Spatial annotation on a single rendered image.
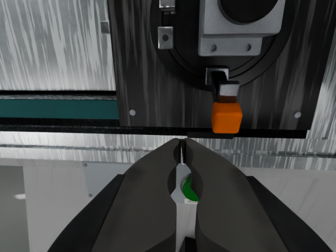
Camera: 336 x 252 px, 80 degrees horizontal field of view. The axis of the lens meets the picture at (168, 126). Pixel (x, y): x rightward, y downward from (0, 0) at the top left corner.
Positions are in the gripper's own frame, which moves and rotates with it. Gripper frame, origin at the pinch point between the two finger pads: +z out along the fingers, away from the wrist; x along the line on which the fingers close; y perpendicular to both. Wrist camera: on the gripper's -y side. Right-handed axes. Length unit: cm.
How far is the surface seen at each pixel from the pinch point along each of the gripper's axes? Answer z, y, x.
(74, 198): 21.7, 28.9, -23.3
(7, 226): 101, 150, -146
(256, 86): 12.0, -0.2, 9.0
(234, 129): 2.2, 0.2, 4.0
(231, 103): 3.2, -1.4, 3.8
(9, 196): 105, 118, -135
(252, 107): 11.7, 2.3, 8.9
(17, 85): 19.5, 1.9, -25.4
